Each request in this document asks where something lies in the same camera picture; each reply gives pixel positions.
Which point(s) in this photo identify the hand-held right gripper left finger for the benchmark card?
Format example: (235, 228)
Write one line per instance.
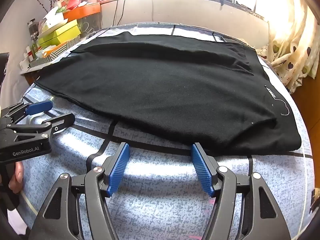
(120, 170)

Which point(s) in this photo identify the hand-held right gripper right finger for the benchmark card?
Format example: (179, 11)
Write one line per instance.
(200, 170)

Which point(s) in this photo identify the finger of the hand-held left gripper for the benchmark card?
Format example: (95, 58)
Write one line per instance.
(61, 121)
(38, 107)

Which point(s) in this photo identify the black pants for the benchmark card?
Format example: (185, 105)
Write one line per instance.
(162, 92)

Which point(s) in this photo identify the person's left hand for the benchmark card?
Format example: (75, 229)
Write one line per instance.
(17, 177)

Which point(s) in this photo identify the black white striped box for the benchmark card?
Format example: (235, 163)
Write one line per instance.
(58, 51)

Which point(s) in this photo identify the lime green box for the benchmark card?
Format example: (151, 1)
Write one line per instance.
(57, 41)
(66, 30)

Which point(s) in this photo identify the glass jar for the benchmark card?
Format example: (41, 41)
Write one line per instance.
(33, 30)

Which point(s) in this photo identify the white tray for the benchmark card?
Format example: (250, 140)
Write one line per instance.
(53, 22)

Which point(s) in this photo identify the orange box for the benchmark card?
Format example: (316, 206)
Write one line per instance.
(85, 11)

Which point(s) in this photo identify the wooden wardrobe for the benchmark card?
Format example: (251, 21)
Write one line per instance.
(308, 110)

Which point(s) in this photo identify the cream heart print curtain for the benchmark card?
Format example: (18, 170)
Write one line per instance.
(292, 42)

